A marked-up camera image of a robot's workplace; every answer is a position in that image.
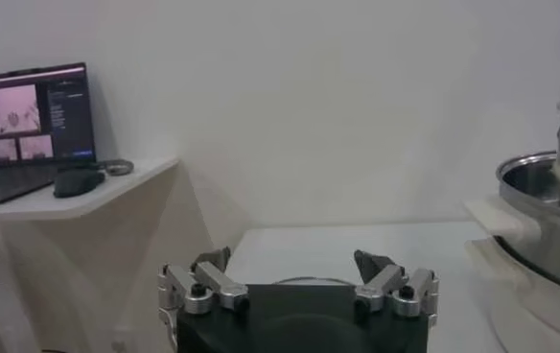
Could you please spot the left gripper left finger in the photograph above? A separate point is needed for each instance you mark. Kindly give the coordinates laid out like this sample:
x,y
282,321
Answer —
x,y
222,288

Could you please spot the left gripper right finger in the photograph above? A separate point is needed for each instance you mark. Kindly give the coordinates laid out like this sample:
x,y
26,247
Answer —
x,y
380,285

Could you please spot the perforated steel steamer basket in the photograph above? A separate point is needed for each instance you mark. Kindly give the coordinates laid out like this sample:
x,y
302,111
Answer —
x,y
548,240

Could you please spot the round black puck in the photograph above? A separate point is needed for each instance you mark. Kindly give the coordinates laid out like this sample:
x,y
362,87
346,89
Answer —
x,y
118,167

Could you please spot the cream electric cooker base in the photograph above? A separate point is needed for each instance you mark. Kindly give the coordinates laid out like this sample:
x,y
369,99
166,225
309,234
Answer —
x,y
539,307

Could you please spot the white side table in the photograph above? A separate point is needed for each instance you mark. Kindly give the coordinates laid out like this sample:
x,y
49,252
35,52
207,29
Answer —
x,y
69,204

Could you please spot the black computer mouse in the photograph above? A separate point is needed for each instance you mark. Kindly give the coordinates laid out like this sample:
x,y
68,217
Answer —
x,y
78,183

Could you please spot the open black laptop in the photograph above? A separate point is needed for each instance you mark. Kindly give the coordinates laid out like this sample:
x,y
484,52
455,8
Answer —
x,y
30,120

